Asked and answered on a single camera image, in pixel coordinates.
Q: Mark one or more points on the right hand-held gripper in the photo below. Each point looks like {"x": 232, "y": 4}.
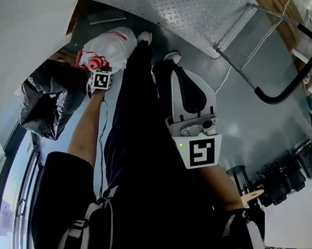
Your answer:
{"x": 201, "y": 151}

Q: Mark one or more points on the pile of black equipment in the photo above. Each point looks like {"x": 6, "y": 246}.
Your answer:
{"x": 290, "y": 171}

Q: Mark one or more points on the window frame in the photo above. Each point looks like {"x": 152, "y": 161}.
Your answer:
{"x": 18, "y": 182}

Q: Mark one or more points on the person's black shirt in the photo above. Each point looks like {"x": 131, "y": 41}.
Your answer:
{"x": 159, "y": 225}

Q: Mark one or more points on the person's right white shoe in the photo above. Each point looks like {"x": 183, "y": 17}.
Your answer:
{"x": 173, "y": 56}

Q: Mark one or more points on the person's white shoe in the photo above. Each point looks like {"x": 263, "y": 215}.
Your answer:
{"x": 173, "y": 56}
{"x": 144, "y": 37}

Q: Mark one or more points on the person's leg black trousers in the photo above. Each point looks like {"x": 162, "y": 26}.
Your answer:
{"x": 130, "y": 111}
{"x": 162, "y": 99}

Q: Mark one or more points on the black metal stand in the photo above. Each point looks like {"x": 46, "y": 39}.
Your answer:
{"x": 239, "y": 177}

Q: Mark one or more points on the person's left leg black trousers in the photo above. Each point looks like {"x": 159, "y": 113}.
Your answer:
{"x": 130, "y": 111}

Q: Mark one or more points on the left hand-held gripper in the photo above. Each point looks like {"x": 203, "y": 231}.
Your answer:
{"x": 101, "y": 81}

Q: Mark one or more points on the person's left forearm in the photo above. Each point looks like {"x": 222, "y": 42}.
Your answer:
{"x": 87, "y": 128}

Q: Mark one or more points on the round wooden stool seat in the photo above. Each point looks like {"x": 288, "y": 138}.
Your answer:
{"x": 252, "y": 195}

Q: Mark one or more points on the grey floor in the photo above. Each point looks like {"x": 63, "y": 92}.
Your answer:
{"x": 248, "y": 125}

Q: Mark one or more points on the person's right forearm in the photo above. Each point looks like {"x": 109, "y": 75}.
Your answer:
{"x": 222, "y": 188}

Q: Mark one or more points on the person's right leg black trousers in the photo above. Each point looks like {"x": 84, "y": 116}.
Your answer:
{"x": 162, "y": 99}

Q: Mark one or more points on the clear water jug red cap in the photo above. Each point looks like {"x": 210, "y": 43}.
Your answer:
{"x": 112, "y": 44}

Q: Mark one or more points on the person's left white shoe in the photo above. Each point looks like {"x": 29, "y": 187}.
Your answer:
{"x": 144, "y": 37}

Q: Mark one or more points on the black rubbish bag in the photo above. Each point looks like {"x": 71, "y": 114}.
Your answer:
{"x": 50, "y": 97}

